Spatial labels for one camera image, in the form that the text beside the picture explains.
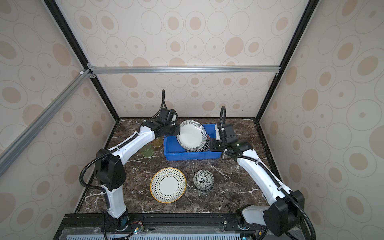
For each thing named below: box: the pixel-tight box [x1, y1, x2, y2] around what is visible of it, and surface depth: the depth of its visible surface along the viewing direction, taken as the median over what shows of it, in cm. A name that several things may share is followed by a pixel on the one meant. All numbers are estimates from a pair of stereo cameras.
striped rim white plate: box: [176, 119, 207, 151], surface depth 94 cm
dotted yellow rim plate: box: [150, 167, 187, 204], surface depth 87 cm
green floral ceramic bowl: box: [193, 169, 215, 192], surface depth 85 cm
